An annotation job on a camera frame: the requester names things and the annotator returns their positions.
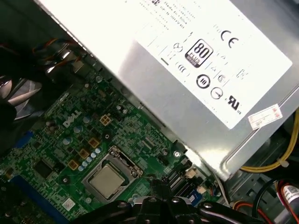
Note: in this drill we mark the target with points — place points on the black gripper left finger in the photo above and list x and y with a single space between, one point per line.
149 210

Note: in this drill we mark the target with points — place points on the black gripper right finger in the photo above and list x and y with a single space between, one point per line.
177 211

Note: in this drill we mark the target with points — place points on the black PC case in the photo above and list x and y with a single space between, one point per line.
254 184

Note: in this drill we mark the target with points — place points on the grey power supply unit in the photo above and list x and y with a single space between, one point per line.
163 93

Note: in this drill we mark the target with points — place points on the silver CPU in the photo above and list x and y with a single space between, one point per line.
107 181

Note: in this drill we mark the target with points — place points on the green Dell motherboard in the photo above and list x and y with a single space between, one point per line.
130 130

